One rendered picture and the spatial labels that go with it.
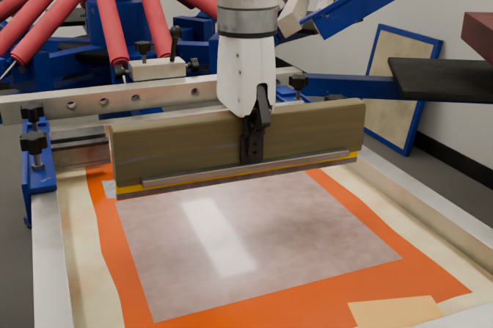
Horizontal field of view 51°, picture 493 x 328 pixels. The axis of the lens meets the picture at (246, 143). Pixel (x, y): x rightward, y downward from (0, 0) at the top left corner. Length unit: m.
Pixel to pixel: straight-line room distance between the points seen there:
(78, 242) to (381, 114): 3.08
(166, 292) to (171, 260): 0.07
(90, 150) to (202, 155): 0.32
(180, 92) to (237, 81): 0.57
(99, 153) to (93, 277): 0.30
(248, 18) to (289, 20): 0.74
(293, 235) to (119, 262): 0.25
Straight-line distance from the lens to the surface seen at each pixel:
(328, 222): 0.81
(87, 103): 1.17
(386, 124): 3.64
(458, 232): 0.79
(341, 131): 0.76
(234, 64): 0.64
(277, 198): 0.87
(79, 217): 0.85
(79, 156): 0.95
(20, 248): 2.66
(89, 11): 1.73
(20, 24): 1.64
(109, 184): 0.94
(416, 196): 0.84
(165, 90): 1.19
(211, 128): 0.67
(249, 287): 0.67
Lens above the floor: 1.37
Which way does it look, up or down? 23 degrees down
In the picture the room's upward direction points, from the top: straight up
